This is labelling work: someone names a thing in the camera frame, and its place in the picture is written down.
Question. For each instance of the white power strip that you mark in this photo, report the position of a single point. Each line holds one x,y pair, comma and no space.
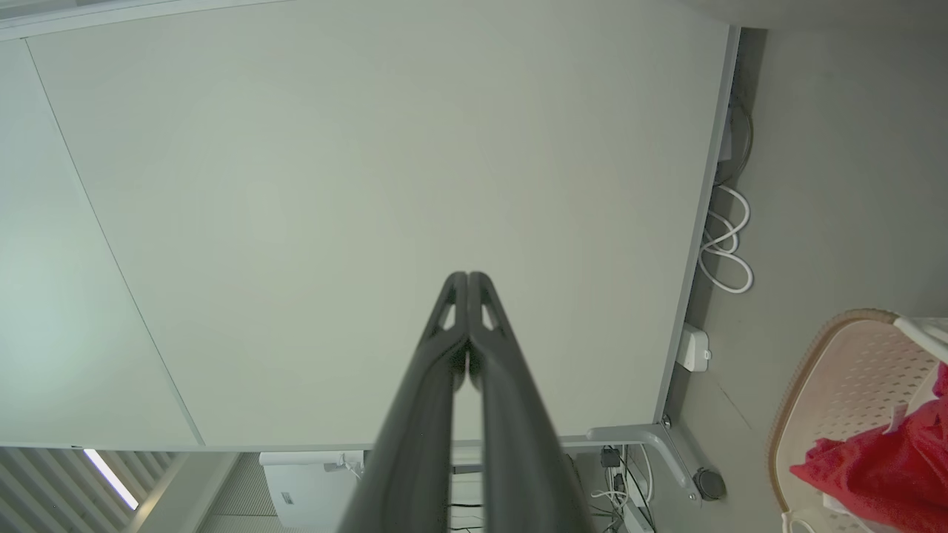
695,348

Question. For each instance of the white slatted panel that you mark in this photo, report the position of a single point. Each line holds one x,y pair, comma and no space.
52,488

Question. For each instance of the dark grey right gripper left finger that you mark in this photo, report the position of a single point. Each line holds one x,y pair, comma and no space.
415,444

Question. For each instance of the black caster wheel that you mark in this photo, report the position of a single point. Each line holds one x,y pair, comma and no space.
709,484

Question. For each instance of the grey table leg with caster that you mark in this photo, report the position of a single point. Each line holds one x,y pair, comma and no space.
652,437

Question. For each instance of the cream perforated laundry basket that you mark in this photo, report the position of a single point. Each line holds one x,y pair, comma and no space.
837,385

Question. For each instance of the black power plug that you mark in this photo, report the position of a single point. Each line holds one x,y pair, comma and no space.
609,457

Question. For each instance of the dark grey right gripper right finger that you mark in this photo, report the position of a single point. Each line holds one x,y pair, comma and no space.
518,444

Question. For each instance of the white box appliance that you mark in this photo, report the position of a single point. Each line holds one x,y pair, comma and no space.
304,488

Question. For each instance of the red jersey with number 23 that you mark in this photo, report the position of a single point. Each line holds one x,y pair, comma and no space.
881,466

